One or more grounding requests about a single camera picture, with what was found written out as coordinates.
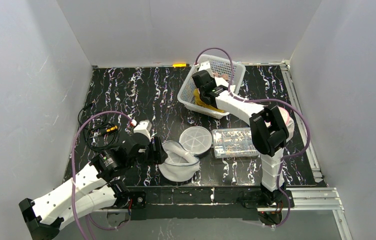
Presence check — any yellow bra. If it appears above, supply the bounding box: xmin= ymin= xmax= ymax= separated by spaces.
xmin=193 ymin=88 xmax=226 ymax=113

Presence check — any white mesh bag blue trim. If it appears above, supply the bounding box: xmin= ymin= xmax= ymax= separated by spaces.
xmin=158 ymin=126 xmax=213 ymax=183

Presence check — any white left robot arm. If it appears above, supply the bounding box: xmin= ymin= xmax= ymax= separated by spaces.
xmin=18 ymin=133 xmax=168 ymax=240

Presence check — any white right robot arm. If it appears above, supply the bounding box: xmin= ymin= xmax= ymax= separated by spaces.
xmin=192 ymin=70 xmax=294 ymax=203

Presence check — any beige pink bra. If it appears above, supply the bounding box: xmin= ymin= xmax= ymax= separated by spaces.
xmin=213 ymin=72 xmax=229 ymax=85

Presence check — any white mesh bag pink trim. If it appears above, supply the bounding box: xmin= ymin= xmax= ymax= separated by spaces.
xmin=278 ymin=106 xmax=295 ymax=142

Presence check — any white plastic basket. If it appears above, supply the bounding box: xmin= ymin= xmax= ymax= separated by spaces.
xmin=177 ymin=54 xmax=246 ymax=119

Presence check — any yellow orange marker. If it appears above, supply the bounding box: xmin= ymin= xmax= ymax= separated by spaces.
xmin=172 ymin=63 xmax=190 ymax=68

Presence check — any clear plastic compartment box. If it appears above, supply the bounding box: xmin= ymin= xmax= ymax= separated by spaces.
xmin=211 ymin=127 xmax=260 ymax=159

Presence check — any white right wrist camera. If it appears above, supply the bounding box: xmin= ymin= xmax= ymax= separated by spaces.
xmin=194 ymin=61 xmax=213 ymax=75

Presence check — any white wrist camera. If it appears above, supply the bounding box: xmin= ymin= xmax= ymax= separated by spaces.
xmin=194 ymin=61 xmax=213 ymax=75
xmin=133 ymin=119 xmax=152 ymax=140

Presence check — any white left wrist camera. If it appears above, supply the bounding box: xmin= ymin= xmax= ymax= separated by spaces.
xmin=133 ymin=119 xmax=152 ymax=140

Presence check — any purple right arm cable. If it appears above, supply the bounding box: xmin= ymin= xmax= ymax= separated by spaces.
xmin=194 ymin=47 xmax=311 ymax=229

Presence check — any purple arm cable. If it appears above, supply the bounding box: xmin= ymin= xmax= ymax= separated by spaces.
xmin=194 ymin=47 xmax=311 ymax=229
xmin=71 ymin=110 xmax=139 ymax=240

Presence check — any black base frame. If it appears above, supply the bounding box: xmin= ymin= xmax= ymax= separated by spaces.
xmin=128 ymin=186 xmax=295 ymax=225

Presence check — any black coiled cable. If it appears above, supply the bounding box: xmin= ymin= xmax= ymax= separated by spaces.
xmin=76 ymin=102 xmax=120 ymax=153

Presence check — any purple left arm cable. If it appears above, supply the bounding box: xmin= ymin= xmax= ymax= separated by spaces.
xmin=71 ymin=110 xmax=139 ymax=240

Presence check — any aluminium rail frame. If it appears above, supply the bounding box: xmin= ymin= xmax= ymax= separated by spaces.
xmin=280 ymin=59 xmax=344 ymax=212

